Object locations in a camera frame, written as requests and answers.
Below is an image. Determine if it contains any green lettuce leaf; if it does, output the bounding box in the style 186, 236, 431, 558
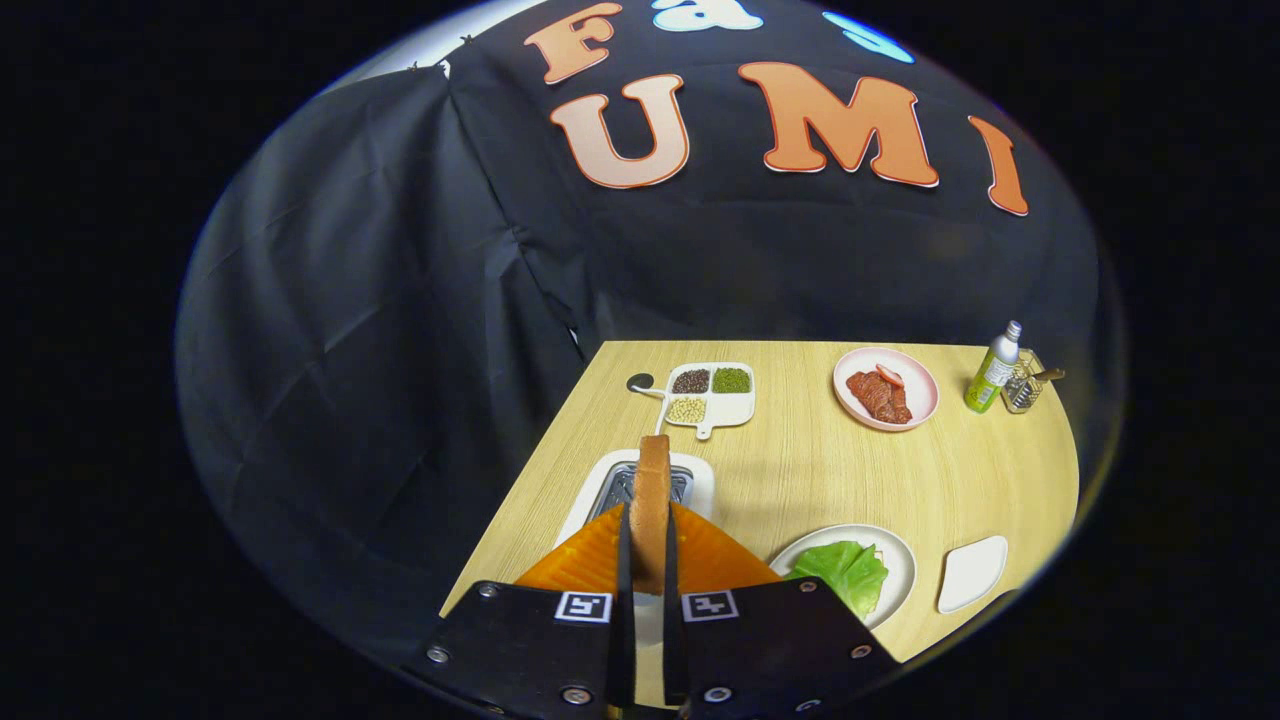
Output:
790, 540, 889, 619

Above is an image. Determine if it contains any toasted bread slice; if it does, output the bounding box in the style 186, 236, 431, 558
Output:
628, 434, 673, 597

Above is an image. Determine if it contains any brown meat piece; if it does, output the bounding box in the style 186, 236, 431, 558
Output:
846, 370, 913, 425

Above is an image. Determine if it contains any white toaster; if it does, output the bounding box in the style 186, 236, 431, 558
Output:
553, 449, 717, 646

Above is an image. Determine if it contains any green bottle with silver cap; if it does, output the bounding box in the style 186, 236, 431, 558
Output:
964, 320, 1023, 414

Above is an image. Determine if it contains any black backdrop cloth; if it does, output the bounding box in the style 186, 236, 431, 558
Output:
175, 0, 1111, 661

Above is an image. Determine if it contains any white square plate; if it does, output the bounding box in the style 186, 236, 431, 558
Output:
937, 535, 1009, 614

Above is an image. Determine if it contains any wire mesh utensil basket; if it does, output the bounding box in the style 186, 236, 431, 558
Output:
1002, 350, 1046, 414

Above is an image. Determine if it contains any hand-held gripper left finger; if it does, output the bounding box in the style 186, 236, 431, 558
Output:
398, 502, 637, 719

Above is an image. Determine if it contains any white round plate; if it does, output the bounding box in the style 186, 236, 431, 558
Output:
768, 524, 917, 629

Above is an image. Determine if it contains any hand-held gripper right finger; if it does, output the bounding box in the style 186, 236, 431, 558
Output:
662, 502, 903, 719

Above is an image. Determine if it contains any white divided dish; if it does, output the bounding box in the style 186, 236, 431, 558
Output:
662, 362, 756, 441

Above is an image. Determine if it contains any pink plate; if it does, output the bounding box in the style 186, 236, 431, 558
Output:
833, 346, 940, 432

